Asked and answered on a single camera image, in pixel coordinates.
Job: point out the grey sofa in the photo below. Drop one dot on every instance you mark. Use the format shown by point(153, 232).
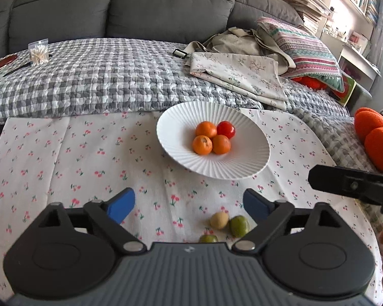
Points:
point(146, 6)

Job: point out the clear cotton swab box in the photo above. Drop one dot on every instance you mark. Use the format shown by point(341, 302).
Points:
point(38, 54)

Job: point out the white black buckle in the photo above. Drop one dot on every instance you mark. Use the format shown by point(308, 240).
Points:
point(180, 53)

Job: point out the cherry print cloth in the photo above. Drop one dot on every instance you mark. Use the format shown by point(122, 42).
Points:
point(67, 153)

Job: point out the beige canvas bag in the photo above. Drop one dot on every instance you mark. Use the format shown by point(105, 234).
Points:
point(229, 43)

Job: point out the red green box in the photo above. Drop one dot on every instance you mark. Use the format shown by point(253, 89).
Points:
point(346, 91)

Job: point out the white ribbed plate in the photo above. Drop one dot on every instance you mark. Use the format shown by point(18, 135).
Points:
point(178, 140)

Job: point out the grey checked blanket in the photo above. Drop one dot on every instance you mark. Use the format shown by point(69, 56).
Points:
point(99, 76)

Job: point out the orange knitted item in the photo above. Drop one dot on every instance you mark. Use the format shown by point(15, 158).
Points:
point(309, 83)

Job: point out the tan round fruit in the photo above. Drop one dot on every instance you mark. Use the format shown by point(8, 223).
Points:
point(219, 220)

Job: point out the dark red flat object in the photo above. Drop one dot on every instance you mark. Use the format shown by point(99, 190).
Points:
point(1, 63)

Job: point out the orange plush toy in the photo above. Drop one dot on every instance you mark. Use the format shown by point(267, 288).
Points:
point(381, 146)

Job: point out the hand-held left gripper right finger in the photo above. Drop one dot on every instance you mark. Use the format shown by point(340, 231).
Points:
point(254, 204)

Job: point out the red tomato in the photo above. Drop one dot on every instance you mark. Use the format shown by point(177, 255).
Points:
point(227, 128)

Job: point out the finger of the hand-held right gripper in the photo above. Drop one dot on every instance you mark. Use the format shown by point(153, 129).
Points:
point(338, 181)

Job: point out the striped patterned pillow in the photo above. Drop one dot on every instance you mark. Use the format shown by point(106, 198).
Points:
point(303, 51)

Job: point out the stack of newspapers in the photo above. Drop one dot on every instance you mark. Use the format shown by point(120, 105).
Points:
point(308, 9)

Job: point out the folded floral cloth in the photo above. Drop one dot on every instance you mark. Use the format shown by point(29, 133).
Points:
point(236, 73)

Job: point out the green round fruit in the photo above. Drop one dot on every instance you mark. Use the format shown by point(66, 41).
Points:
point(239, 226)
point(208, 238)

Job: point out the orange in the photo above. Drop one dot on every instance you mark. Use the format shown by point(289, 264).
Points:
point(206, 129)
point(221, 145)
point(202, 145)

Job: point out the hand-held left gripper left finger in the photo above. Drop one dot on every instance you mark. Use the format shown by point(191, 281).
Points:
point(122, 204)

